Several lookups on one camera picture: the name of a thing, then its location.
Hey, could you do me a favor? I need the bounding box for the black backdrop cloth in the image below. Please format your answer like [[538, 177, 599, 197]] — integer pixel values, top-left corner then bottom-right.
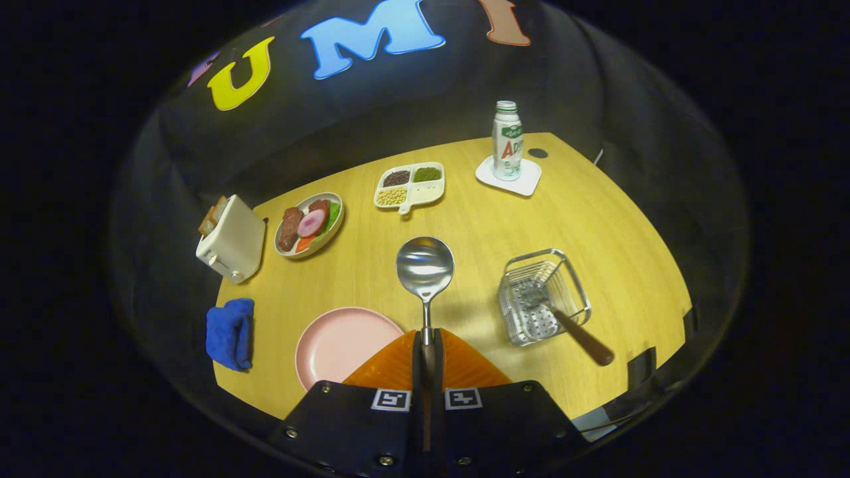
[[110, 0, 751, 426]]

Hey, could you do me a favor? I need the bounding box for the blue folded cloth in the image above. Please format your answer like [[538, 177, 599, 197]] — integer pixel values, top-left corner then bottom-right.
[[205, 298, 256, 372]]

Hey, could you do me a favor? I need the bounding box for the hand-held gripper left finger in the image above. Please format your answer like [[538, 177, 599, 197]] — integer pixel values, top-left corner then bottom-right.
[[269, 328, 429, 478]]

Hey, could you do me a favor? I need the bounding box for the pink ham slice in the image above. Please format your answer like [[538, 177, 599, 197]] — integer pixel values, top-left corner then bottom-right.
[[297, 209, 327, 238]]

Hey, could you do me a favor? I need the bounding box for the metal spoon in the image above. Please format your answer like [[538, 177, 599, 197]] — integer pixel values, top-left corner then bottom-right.
[[396, 236, 456, 399]]

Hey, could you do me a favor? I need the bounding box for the cream white toaster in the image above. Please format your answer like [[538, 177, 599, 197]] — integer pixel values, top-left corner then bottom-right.
[[195, 194, 267, 285]]

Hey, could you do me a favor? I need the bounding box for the white square coaster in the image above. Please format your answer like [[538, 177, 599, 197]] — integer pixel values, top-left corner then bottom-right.
[[475, 155, 543, 197]]

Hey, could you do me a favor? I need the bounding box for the fork with wooden handle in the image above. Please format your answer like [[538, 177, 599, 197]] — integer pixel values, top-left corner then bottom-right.
[[523, 285, 615, 367]]

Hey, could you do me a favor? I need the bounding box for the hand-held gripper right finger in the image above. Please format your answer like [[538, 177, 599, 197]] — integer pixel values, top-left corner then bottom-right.
[[425, 327, 589, 477]]

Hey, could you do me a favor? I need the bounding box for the white drink bottle green label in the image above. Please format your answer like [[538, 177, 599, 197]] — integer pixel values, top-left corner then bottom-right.
[[491, 100, 524, 182]]

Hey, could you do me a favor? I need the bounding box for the pink round plate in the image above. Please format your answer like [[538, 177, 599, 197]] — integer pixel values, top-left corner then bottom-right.
[[295, 307, 406, 391]]

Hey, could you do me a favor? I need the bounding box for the cream divided dish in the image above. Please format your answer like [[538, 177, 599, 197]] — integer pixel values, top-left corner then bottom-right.
[[373, 162, 446, 216]]

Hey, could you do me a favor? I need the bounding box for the oval cream food plate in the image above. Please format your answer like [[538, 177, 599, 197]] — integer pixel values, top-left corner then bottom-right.
[[274, 192, 345, 259]]

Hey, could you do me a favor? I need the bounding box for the metal wire cutlery basket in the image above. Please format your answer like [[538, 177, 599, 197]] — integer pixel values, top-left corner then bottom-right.
[[497, 248, 592, 348]]

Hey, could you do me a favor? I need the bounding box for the dark red meat piece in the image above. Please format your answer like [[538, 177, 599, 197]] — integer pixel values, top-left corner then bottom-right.
[[278, 207, 305, 252]]

